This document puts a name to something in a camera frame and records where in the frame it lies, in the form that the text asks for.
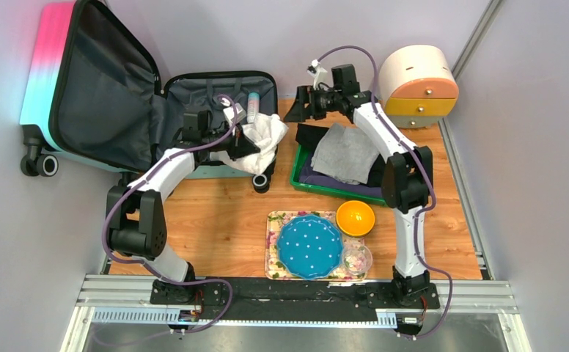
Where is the green plastic tray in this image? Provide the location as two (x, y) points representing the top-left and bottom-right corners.
(290, 145), (386, 207)

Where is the floral rectangular tray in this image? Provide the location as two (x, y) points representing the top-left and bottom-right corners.
(265, 210), (368, 281)

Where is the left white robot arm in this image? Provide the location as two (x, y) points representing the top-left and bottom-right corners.
(102, 106), (260, 304)

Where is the blue polka dot plate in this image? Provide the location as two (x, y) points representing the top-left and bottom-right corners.
(276, 214), (344, 280)

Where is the pale blue pink tube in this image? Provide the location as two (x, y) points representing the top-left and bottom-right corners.
(246, 92), (260, 124)

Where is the white garment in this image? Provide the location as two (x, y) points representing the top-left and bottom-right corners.
(210, 113), (288, 175)

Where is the black garment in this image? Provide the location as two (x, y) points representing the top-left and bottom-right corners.
(295, 123), (387, 191)

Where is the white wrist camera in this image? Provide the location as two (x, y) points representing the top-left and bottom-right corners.
(220, 97), (246, 136)
(306, 59), (328, 91)

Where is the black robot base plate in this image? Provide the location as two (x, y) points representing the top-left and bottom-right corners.
(149, 277), (441, 323)

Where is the small clear glass bowl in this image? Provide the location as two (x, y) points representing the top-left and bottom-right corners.
(342, 243), (372, 274)

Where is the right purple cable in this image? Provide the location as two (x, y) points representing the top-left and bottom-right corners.
(316, 45), (454, 340)

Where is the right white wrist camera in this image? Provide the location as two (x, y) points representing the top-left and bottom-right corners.
(306, 59), (328, 91)

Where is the navy blue garment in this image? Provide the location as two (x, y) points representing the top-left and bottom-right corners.
(297, 153), (385, 198)

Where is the round pastel mini drawer cabinet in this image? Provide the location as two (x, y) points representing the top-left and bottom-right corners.
(378, 44), (460, 128)

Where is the pink and teal kids suitcase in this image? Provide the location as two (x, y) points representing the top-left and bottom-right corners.
(20, 1), (278, 177)

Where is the grey garment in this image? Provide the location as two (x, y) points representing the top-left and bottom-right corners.
(311, 124), (380, 185)

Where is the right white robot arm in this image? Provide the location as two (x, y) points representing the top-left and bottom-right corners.
(284, 60), (435, 307)

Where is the aluminium frame rail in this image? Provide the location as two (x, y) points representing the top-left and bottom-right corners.
(61, 274), (532, 351)

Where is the purple cable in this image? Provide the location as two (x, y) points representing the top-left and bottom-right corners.
(316, 45), (454, 340)
(100, 94), (239, 336)

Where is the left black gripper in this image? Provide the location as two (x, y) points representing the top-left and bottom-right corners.
(202, 121), (261, 163)

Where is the orange bowl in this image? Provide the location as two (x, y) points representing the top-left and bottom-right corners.
(335, 200), (376, 238)

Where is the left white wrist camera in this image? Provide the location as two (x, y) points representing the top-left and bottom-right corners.
(220, 97), (246, 136)

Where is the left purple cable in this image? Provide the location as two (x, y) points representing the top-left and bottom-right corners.
(100, 94), (239, 336)

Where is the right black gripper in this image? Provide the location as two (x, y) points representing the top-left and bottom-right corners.
(284, 85), (342, 123)

